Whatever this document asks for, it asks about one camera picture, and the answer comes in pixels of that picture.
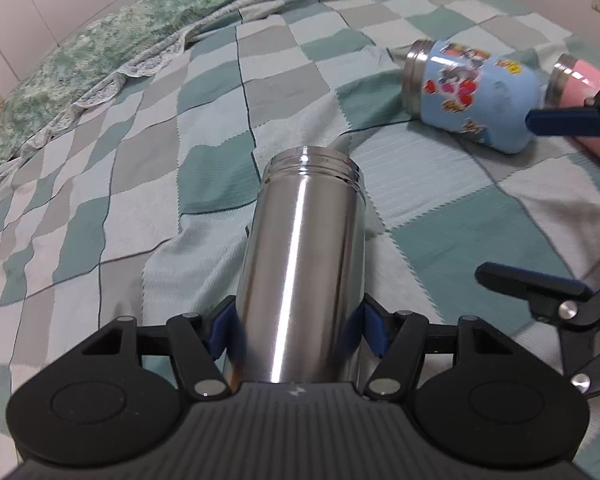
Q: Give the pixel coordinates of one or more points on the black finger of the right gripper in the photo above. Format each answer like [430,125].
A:
[568,305]

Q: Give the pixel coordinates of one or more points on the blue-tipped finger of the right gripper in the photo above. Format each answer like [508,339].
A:
[569,121]

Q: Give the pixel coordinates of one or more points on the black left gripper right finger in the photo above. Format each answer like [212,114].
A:
[403,339]

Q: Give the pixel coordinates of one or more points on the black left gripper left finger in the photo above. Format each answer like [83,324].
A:
[192,342]

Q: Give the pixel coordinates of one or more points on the stainless steel cup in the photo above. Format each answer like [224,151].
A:
[303,273]

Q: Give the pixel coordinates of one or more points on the blue cartoon sticker cup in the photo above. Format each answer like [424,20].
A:
[471,92]

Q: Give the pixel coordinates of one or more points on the green floral bedspread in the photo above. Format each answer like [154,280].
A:
[89,56]

